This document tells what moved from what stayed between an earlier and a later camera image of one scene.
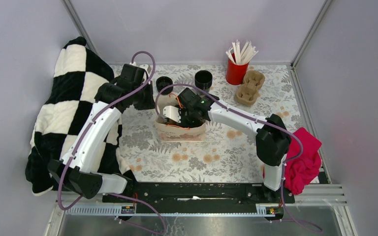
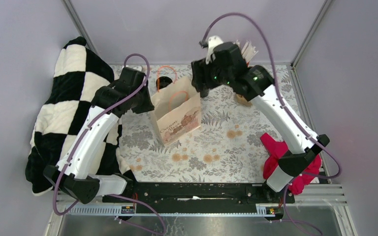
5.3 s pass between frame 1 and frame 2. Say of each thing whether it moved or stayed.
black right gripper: moved
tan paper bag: moved
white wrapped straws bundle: stayed
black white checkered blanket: stayed
